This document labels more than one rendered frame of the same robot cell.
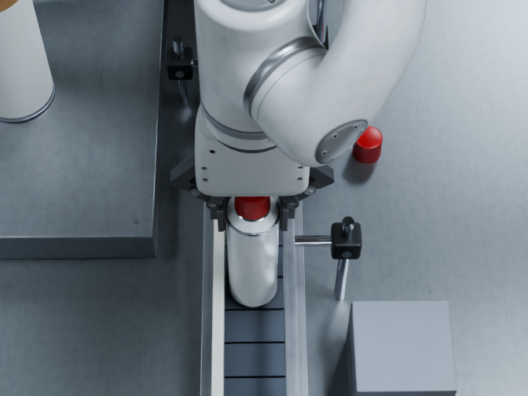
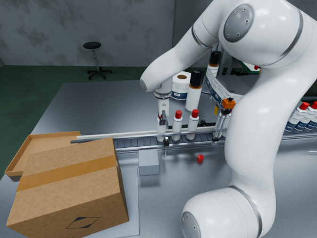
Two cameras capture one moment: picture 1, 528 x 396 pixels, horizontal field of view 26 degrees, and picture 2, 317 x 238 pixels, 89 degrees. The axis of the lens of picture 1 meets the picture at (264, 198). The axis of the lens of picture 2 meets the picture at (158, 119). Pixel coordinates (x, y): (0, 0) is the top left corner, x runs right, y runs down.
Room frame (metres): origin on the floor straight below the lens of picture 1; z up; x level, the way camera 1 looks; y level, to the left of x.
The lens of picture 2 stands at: (0.47, -0.64, 1.62)
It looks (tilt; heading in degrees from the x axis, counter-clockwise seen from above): 41 degrees down; 83
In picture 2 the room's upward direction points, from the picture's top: 1 degrees clockwise
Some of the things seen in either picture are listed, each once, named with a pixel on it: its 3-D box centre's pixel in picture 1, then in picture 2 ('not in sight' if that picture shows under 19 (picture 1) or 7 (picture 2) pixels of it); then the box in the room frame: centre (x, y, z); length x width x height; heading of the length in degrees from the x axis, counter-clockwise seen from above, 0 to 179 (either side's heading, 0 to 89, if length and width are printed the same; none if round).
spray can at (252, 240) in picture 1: (252, 240); (161, 126); (0.56, 0.01, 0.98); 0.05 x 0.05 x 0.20
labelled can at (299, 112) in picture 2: not in sight; (296, 117); (1.39, 0.02, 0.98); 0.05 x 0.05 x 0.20
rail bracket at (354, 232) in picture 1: (323, 262); (165, 144); (0.58, -0.06, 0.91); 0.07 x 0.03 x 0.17; 91
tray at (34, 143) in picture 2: not in sight; (47, 151); (-0.09, 0.00, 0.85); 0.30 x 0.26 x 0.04; 1
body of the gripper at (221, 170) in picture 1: (251, 144); (162, 102); (0.56, 0.01, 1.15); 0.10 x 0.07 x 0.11; 91
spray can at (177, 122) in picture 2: not in sight; (177, 125); (0.65, 0.01, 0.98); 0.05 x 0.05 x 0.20
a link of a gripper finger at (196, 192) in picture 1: (207, 200); not in sight; (0.56, 0.05, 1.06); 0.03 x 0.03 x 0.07; 1
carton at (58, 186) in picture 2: not in sight; (82, 190); (0.21, -0.31, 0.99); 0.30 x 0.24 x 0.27; 12
